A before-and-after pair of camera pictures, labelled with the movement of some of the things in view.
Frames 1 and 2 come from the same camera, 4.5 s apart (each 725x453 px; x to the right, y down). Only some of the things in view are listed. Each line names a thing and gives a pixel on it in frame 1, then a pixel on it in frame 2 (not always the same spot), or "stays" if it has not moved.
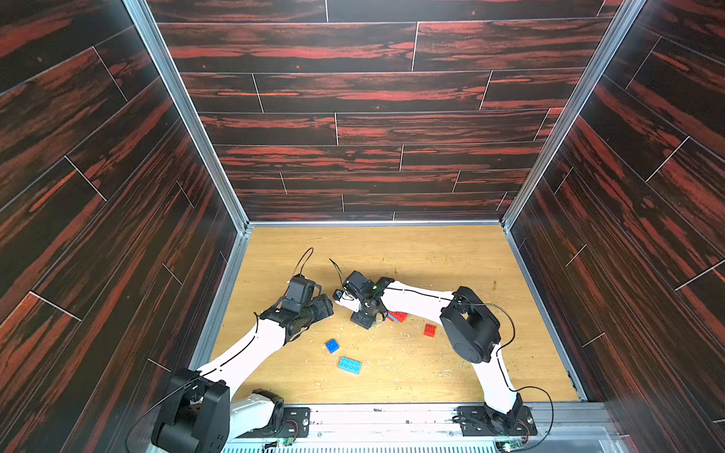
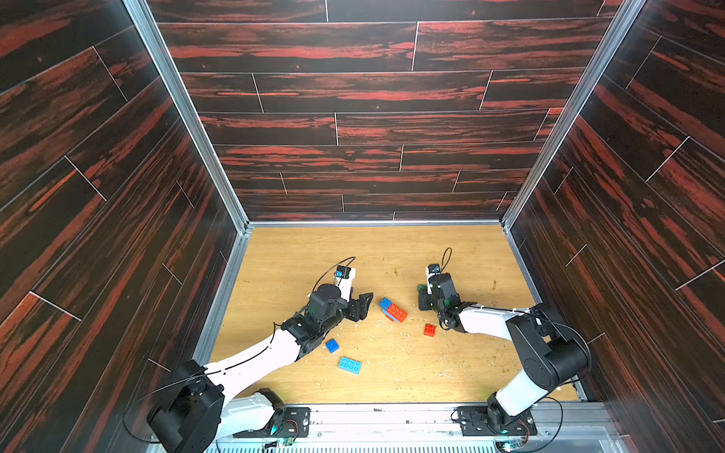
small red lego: (429, 330) stays
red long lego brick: (398, 315) stays
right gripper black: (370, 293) → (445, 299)
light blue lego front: (349, 364) stays
